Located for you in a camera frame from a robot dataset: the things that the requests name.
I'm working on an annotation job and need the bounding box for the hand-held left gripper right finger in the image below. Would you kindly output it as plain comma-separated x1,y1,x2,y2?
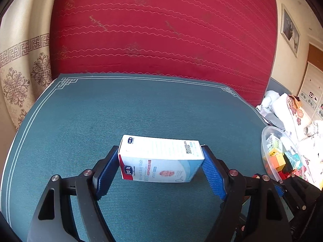
201,145,293,242

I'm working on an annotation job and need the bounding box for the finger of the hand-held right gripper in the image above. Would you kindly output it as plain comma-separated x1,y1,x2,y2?
274,173,319,210

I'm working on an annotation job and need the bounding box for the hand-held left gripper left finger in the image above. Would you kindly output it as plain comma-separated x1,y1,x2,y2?
26,145,120,242

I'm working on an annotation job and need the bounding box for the black folding comb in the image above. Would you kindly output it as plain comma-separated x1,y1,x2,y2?
283,154,293,174

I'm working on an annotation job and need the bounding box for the small white barcode box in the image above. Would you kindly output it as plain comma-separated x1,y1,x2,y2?
285,152,302,170

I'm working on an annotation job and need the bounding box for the orange toy block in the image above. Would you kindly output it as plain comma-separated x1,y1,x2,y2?
268,155,279,173

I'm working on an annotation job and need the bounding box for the yellow-green ointment box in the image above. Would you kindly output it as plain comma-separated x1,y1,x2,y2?
266,134,283,153

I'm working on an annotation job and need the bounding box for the white and blue carton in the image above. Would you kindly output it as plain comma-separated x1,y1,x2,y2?
118,134,205,183

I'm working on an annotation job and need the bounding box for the clear plastic bowl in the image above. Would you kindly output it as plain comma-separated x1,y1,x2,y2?
261,126,304,182

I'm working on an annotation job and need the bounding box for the teal cloth-covered desktop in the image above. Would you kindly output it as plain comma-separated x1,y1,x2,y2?
5,73,272,242

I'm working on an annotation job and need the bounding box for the cream floral blanket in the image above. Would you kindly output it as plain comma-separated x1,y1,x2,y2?
285,94,323,189

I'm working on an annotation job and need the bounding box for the white clothes pile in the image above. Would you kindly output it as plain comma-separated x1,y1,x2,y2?
256,89,293,131

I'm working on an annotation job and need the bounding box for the grey sofa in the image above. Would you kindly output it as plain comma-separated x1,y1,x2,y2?
265,78,294,99

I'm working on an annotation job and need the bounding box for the wooden cabinet door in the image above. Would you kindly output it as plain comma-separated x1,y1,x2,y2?
298,43,323,120

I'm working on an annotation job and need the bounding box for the beige patterned curtain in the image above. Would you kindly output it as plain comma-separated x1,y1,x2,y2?
0,0,60,131

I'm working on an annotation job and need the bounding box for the red quilted mattress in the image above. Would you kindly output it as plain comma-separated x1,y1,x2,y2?
50,0,278,107

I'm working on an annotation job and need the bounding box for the framed wall picture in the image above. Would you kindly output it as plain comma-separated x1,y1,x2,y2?
281,3,301,57

